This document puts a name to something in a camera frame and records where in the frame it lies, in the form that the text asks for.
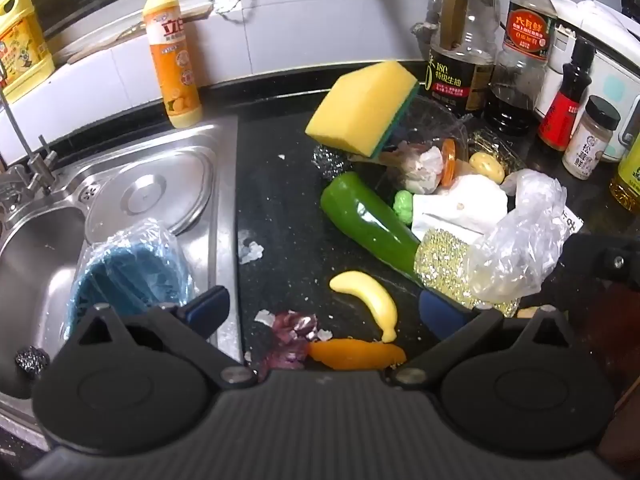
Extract gold glitter scrub cloth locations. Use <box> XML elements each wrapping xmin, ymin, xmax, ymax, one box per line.
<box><xmin>413</xmin><ymin>229</ymin><xmax>520</xmax><ymax>318</ymax></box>

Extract white paper napkin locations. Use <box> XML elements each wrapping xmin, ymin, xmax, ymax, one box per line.
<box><xmin>411</xmin><ymin>174</ymin><xmax>508</xmax><ymax>234</ymax></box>

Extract purple onion scraps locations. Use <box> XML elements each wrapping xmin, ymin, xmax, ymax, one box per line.
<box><xmin>258</xmin><ymin>311</ymin><xmax>318</xmax><ymax>382</ymax></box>

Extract round sink lid cover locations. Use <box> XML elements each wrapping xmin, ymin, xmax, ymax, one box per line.
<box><xmin>85</xmin><ymin>150</ymin><xmax>214</xmax><ymax>244</ymax></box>

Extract thin drinking water tap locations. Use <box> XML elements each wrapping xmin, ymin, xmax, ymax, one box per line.
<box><xmin>0</xmin><ymin>90</ymin><xmax>58</xmax><ymax>195</ymax></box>

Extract large green pepper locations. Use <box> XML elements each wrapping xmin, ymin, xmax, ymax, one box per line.
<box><xmin>320</xmin><ymin>171</ymin><xmax>420</xmax><ymax>283</ymax></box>

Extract small red label sauce bottle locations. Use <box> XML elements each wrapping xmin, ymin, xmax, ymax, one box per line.
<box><xmin>538</xmin><ymin>38</ymin><xmax>594</xmax><ymax>152</ymax></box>

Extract dark vinegar bottle yellow cap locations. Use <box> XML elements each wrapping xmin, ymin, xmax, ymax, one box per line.
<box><xmin>484</xmin><ymin>0</ymin><xmax>556</xmax><ymax>136</ymax></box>

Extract stainless steel sink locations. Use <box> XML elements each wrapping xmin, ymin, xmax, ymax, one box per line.
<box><xmin>0</xmin><ymin>114</ymin><xmax>241</xmax><ymax>441</ymax></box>

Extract yellow toy banana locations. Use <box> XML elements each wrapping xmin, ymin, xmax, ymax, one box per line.
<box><xmin>329</xmin><ymin>271</ymin><xmax>398</xmax><ymax>344</ymax></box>

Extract yellow green sponge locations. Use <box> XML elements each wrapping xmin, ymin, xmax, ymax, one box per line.
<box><xmin>305</xmin><ymin>61</ymin><xmax>419</xmax><ymax>158</ymax></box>

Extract steel wool ball in sink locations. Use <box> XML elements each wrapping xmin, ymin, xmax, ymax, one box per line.
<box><xmin>14</xmin><ymin>346</ymin><xmax>51</xmax><ymax>380</ymax></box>

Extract yellow toy potato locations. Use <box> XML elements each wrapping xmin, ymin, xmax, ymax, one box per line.
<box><xmin>469</xmin><ymin>152</ymin><xmax>506</xmax><ymax>184</ymax></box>

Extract white rice cooker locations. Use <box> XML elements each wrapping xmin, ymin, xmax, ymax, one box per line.
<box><xmin>535</xmin><ymin>0</ymin><xmax>640</xmax><ymax>162</ymax></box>

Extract orange carrot slice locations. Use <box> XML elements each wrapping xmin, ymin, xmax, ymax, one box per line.
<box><xmin>440</xmin><ymin>139</ymin><xmax>457</xmax><ymax>188</ymax></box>

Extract small green toy broccoli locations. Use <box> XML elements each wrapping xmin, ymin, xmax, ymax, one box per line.
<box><xmin>393</xmin><ymin>190</ymin><xmax>413</xmax><ymax>226</ymax></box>

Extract white paper scrap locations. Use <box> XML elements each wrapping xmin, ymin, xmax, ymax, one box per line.
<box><xmin>238</xmin><ymin>240</ymin><xmax>264</xmax><ymax>266</ymax></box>

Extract clear plastic bag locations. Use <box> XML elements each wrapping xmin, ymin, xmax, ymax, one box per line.
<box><xmin>465</xmin><ymin>169</ymin><xmax>570</xmax><ymax>304</ymax></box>

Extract orange dish soap bottle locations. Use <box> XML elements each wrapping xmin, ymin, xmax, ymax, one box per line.
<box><xmin>142</xmin><ymin>0</ymin><xmax>203</xmax><ymax>129</ymax></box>

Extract yellow detergent jug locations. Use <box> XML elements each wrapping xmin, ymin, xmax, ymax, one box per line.
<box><xmin>0</xmin><ymin>0</ymin><xmax>55</xmax><ymax>103</ymax></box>

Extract clear glass bowl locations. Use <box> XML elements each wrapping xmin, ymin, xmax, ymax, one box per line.
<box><xmin>378</xmin><ymin>96</ymin><xmax>469</xmax><ymax>191</ymax></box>

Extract steel wool ball on counter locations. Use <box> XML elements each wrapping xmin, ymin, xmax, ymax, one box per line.
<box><xmin>312</xmin><ymin>144</ymin><xmax>352</xmax><ymax>182</ymax></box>

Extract large soy sauce bottle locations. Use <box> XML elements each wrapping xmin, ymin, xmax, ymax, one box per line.
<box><xmin>425</xmin><ymin>0</ymin><xmax>500</xmax><ymax>115</ymax></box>

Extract white pepper shaker jar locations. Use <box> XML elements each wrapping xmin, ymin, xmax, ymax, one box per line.
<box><xmin>562</xmin><ymin>96</ymin><xmax>620</xmax><ymax>181</ymax></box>

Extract blue bin with plastic liner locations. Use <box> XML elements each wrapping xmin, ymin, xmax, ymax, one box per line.
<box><xmin>61</xmin><ymin>219</ymin><xmax>198</xmax><ymax>339</ymax></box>

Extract yellow cooking oil bottle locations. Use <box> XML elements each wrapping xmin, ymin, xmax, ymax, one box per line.
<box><xmin>610</xmin><ymin>134</ymin><xmax>640</xmax><ymax>216</ymax></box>

